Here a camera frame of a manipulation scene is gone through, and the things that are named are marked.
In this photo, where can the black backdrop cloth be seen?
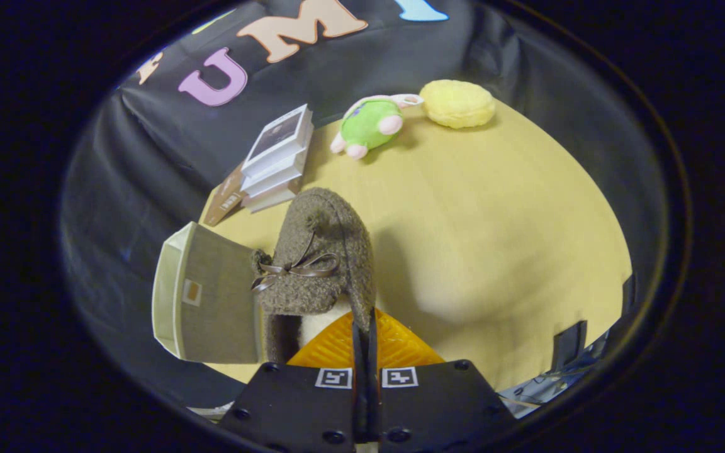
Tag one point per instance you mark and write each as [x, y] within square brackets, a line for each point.
[148, 157]

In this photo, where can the brown book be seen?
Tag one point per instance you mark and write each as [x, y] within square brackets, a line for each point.
[224, 201]

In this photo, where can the brown fuzzy shoe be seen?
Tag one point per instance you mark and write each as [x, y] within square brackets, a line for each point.
[318, 220]

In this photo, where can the white book with dark cover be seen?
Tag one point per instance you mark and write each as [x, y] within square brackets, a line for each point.
[277, 135]

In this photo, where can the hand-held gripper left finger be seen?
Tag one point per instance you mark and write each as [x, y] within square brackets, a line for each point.
[312, 409]

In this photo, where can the yellow plush cushion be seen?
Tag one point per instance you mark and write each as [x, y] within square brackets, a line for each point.
[457, 104]

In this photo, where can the green and pink plush toy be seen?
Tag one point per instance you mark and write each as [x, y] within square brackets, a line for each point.
[372, 123]

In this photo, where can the grey fabric storage box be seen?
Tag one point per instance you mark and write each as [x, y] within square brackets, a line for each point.
[218, 296]

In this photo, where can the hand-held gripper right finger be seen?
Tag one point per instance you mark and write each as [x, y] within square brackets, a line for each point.
[438, 409]

